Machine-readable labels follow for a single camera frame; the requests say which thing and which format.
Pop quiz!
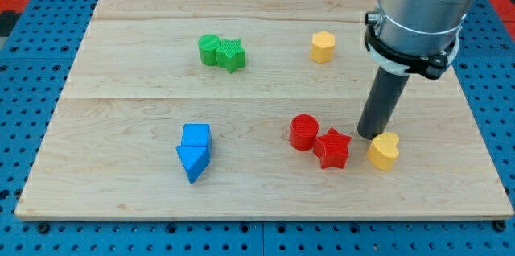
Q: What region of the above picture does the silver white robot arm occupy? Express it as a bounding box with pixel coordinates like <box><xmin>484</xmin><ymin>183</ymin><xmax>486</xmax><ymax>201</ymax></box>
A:
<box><xmin>365</xmin><ymin>0</ymin><xmax>473</xmax><ymax>80</ymax></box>

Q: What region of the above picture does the yellow hexagon block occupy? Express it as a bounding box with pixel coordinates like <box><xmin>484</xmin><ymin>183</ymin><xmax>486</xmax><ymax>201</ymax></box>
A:
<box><xmin>310</xmin><ymin>31</ymin><xmax>336</xmax><ymax>64</ymax></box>

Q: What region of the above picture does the red cylinder block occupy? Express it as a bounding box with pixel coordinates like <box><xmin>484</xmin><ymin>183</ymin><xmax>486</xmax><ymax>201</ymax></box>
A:
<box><xmin>289</xmin><ymin>114</ymin><xmax>319</xmax><ymax>151</ymax></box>

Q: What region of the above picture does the green star block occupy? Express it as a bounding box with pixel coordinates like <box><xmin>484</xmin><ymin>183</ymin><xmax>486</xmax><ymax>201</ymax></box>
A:
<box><xmin>216</xmin><ymin>39</ymin><xmax>246</xmax><ymax>73</ymax></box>

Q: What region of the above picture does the blue cube block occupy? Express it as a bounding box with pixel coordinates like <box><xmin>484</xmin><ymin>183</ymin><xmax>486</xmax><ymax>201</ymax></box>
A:
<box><xmin>181</xmin><ymin>123</ymin><xmax>212</xmax><ymax>151</ymax></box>

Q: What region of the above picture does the blue triangle block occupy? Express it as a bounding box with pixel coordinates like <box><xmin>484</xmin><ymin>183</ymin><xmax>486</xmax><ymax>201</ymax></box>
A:
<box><xmin>175</xmin><ymin>146</ymin><xmax>211</xmax><ymax>184</ymax></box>

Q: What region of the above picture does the red star block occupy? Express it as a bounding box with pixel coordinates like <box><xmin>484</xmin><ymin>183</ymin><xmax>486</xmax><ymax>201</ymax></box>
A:
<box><xmin>313</xmin><ymin>127</ymin><xmax>352</xmax><ymax>169</ymax></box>

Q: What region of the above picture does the green cylinder block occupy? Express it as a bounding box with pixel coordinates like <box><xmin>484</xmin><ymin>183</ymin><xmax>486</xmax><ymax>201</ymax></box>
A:
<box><xmin>198</xmin><ymin>34</ymin><xmax>221</xmax><ymax>66</ymax></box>

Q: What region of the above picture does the yellow heart block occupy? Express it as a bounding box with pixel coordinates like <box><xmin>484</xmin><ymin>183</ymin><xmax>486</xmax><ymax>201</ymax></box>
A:
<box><xmin>366</xmin><ymin>132</ymin><xmax>400</xmax><ymax>171</ymax></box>

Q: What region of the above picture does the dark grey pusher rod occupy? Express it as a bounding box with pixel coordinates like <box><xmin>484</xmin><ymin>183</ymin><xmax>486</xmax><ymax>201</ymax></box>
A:
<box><xmin>357</xmin><ymin>68</ymin><xmax>409</xmax><ymax>140</ymax></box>

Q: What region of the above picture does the light wooden board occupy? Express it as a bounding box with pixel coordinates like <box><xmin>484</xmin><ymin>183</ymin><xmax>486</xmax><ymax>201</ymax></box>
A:
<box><xmin>15</xmin><ymin>0</ymin><xmax>513</xmax><ymax>221</ymax></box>

